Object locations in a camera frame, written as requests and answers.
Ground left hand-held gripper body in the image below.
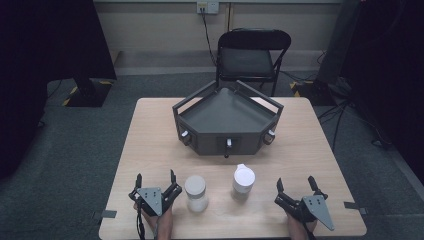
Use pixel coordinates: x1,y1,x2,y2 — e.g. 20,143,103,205
135,186,173,218

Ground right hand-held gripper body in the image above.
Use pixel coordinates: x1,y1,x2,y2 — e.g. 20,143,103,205
289,194,336,232

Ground glass jar with grey lid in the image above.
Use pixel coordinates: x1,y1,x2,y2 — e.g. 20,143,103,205
184,174,210,214

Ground glass jar with white lid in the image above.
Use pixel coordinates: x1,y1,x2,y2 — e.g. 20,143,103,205
231,163,257,202

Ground dark grey corner rack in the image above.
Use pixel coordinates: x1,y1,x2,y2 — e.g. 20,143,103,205
171,79,285,159

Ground person's right hand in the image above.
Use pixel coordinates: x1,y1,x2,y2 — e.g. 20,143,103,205
285,211,318,234

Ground grey tape strip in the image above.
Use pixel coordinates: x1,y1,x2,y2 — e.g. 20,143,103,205
92,209,118,221
343,200,369,216

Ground black stand base striped tape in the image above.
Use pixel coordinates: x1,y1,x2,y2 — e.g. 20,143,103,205
61,77,114,109
289,79,338,107

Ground black folding chair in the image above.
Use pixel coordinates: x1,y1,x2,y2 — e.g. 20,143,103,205
215,28,293,98

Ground dark curtain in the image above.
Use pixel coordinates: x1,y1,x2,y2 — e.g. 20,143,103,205
0,0,118,182
339,0,424,186

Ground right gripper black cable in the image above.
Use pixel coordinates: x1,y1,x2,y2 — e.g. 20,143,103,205
301,221,317,240

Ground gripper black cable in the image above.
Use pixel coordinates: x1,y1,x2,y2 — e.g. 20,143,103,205
301,221,317,240
135,198,147,240

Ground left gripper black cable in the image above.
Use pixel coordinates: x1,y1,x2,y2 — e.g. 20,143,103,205
135,198,147,240

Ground black floor cables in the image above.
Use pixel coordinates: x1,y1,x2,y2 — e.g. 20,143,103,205
315,98,392,152

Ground black wall socket cable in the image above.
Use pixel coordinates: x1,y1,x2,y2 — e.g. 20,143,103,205
199,7,220,67

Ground white wall socket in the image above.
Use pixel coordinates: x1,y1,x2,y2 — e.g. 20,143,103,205
196,0,220,15

